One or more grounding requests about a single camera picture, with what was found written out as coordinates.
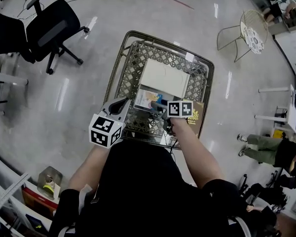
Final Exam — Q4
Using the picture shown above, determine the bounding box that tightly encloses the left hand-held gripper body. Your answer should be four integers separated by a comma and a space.
88, 97, 132, 150

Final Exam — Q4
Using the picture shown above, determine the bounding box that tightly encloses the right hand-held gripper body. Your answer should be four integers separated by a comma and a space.
162, 100, 194, 135

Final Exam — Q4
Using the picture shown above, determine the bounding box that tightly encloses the small printed package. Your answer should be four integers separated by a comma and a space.
133, 88, 169, 113

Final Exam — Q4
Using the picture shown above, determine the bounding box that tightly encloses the olive lattice cart container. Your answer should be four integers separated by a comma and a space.
103, 30, 215, 151

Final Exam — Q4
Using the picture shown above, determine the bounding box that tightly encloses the person's right forearm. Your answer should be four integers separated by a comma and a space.
171, 117, 224, 189

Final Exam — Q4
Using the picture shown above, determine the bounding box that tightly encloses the person's left forearm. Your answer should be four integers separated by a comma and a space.
68, 144, 112, 193

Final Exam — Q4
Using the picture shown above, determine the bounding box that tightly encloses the brown book with gold print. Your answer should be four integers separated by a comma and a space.
182, 99, 206, 138

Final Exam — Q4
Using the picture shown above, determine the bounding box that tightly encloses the white flat box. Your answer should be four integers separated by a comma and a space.
140, 58, 191, 100

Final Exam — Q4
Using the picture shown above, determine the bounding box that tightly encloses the person's black clothing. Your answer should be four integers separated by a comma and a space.
48, 139, 253, 237

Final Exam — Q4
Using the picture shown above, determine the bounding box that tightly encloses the clear glass jar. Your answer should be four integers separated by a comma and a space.
37, 166, 64, 201

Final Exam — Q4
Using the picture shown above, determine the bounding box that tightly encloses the patterned round seat cushion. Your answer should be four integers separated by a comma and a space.
244, 25, 265, 54

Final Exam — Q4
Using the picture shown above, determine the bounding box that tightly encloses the white table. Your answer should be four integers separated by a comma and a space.
254, 83, 296, 133

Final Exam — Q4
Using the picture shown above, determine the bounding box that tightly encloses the black office chair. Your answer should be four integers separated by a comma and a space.
26, 0, 90, 75

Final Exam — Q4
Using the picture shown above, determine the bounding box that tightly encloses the long metal ruler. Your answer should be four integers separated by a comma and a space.
0, 172, 32, 215

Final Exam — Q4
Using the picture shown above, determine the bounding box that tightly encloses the black equipment pile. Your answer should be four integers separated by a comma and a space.
238, 173, 290, 208

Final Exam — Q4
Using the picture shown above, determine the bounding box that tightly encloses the white storage shelf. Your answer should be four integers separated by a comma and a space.
0, 152, 60, 237

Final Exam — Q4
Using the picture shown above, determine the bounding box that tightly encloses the black chair backrest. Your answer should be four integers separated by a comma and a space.
0, 9, 37, 64

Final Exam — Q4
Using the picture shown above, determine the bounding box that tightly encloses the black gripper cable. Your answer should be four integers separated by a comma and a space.
162, 124, 180, 156

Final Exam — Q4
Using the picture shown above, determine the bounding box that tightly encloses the gold wire chair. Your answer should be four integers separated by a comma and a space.
217, 9, 269, 63

